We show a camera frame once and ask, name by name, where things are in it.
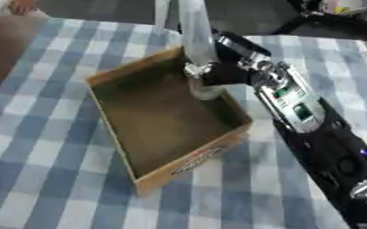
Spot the tan cardboard box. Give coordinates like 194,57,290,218
83,47,256,197

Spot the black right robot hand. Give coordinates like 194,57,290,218
182,28,273,88

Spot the black tripod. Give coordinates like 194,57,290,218
272,0,367,43

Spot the clear plastic bottle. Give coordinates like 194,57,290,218
175,0,226,102

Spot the person's hand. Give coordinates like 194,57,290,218
6,0,37,16

